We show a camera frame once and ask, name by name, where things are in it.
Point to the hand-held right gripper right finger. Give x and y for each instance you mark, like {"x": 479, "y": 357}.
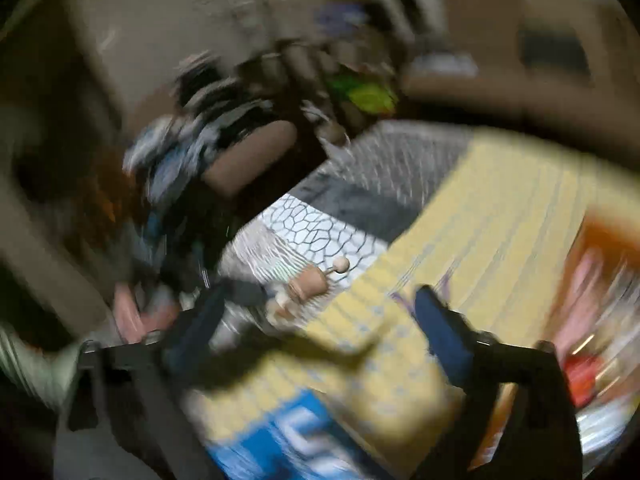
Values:
{"x": 442, "y": 340}

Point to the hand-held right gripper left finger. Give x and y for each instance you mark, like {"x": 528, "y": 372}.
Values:
{"x": 192, "y": 335}

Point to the wooden peg toy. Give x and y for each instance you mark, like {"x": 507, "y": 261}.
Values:
{"x": 312, "y": 282}

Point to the pink cloth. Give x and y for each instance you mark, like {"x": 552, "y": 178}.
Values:
{"x": 135, "y": 310}

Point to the blue printed box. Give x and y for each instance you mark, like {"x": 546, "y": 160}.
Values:
{"x": 280, "y": 435}

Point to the yellow checked tablecloth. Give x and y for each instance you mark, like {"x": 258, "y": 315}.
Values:
{"x": 500, "y": 210}

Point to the red packet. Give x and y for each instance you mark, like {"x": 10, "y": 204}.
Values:
{"x": 582, "y": 377}

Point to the pale green cloth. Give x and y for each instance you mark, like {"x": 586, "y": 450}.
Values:
{"x": 30, "y": 365}

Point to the grey hexagon patterned rug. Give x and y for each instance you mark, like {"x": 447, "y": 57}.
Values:
{"x": 350, "y": 200}

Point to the brown armchair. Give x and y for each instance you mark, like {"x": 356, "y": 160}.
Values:
{"x": 250, "y": 157}

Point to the orange cardboard box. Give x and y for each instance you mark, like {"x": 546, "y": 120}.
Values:
{"x": 605, "y": 235}

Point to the person in patterned shirt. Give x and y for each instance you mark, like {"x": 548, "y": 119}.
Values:
{"x": 200, "y": 125}

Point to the brown sofa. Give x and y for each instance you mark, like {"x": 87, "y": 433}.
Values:
{"x": 500, "y": 95}

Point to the neon green bag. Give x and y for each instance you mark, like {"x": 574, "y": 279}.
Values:
{"x": 370, "y": 92}

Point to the white cloth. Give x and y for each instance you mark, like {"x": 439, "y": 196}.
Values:
{"x": 440, "y": 65}

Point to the black cushion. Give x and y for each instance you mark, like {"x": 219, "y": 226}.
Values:
{"x": 555, "y": 52}

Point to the colourful clutter pile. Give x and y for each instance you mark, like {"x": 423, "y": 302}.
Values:
{"x": 350, "y": 25}

